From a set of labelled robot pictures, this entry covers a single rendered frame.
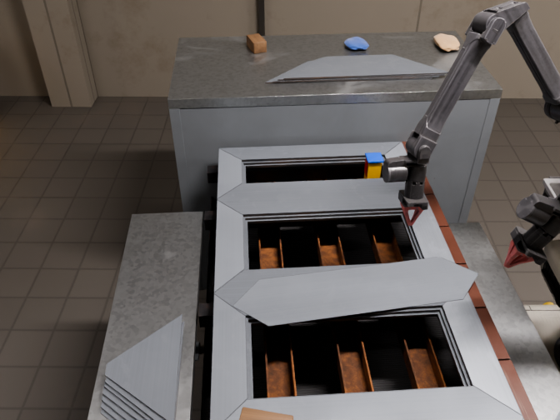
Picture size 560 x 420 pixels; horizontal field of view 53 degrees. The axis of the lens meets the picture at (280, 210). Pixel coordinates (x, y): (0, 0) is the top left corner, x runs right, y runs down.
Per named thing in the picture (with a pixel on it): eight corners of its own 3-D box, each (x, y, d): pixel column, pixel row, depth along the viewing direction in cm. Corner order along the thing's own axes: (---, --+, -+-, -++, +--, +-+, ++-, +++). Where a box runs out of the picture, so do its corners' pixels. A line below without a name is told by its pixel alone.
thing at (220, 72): (168, 108, 215) (167, 99, 213) (180, 46, 262) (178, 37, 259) (500, 98, 222) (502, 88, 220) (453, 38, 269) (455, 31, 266)
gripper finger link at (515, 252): (498, 268, 149) (522, 245, 144) (491, 250, 155) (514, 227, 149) (518, 277, 151) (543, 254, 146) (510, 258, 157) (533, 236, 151)
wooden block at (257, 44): (267, 52, 247) (267, 41, 244) (253, 54, 245) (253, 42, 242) (258, 43, 254) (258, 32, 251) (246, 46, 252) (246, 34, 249)
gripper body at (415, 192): (407, 208, 167) (409, 185, 164) (397, 195, 176) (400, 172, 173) (428, 207, 168) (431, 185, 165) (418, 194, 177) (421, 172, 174)
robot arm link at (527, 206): (595, 210, 133) (580, 188, 140) (558, 192, 130) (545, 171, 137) (558, 243, 140) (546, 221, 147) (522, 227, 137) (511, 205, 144)
